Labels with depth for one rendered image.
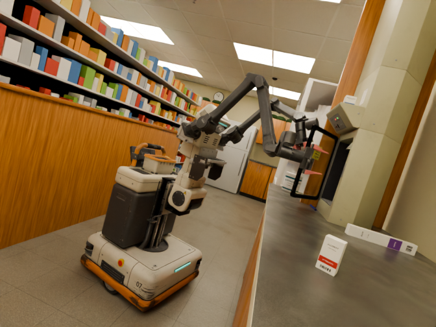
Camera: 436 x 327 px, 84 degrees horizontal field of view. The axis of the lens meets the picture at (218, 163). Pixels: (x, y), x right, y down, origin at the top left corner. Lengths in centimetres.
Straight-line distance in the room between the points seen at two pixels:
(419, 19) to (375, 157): 64
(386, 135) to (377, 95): 19
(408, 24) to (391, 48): 12
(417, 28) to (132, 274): 197
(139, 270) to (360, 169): 137
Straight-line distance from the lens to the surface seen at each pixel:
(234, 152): 622
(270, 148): 116
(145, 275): 168
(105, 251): 189
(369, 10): 194
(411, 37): 150
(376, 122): 136
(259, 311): 42
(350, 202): 133
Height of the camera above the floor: 116
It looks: 5 degrees down
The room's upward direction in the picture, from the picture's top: 16 degrees clockwise
